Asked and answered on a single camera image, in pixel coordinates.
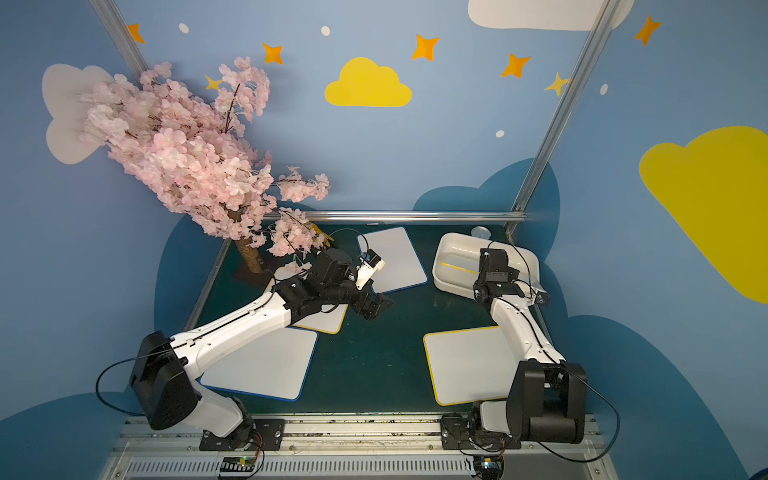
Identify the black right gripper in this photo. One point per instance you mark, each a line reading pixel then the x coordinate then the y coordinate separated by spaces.
pixel 498 288

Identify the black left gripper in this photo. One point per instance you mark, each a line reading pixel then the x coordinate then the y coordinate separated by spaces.
pixel 365 297

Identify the yellow-framed whiteboard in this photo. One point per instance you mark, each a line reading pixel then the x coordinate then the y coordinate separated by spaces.
pixel 454 264
pixel 328 321
pixel 469 365

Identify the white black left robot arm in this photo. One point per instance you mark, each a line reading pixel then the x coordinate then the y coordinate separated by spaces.
pixel 166 370

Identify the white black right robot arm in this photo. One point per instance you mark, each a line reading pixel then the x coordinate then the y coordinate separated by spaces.
pixel 546 402

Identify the blue-framed whiteboard near box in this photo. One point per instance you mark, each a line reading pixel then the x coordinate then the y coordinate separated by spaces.
pixel 403 268

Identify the blue-framed whiteboard front left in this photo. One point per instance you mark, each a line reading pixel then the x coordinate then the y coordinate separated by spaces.
pixel 273 366

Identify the black yellow work glove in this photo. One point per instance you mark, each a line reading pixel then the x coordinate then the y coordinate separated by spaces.
pixel 324 240

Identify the right round circuit board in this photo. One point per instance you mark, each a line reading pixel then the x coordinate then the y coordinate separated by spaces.
pixel 488 467

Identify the pink artificial blossom tree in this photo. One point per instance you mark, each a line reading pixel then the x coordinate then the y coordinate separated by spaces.
pixel 194 156

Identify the left green circuit board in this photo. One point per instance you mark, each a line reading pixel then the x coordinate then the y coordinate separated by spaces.
pixel 242 467

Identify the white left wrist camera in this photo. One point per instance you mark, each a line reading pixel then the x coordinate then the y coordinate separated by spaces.
pixel 370 263

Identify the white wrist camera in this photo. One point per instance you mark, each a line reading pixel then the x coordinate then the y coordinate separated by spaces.
pixel 538 297
pixel 370 263

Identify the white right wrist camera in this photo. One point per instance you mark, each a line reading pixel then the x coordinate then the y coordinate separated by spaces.
pixel 538 297

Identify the horizontal aluminium back rail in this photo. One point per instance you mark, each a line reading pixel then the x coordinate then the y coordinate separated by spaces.
pixel 420 217

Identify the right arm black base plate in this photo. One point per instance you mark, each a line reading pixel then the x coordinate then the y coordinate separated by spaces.
pixel 458 432

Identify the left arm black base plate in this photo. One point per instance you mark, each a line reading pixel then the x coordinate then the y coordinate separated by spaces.
pixel 264 434

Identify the aluminium front rail frame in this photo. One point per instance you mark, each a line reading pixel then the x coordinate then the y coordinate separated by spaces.
pixel 349 446

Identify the right aluminium corner post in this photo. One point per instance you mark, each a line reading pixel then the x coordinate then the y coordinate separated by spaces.
pixel 580 75

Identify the aluminium corner post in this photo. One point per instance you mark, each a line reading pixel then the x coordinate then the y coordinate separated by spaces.
pixel 114 23
pixel 580 75

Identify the left aluminium corner post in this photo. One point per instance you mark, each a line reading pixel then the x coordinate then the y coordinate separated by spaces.
pixel 114 23

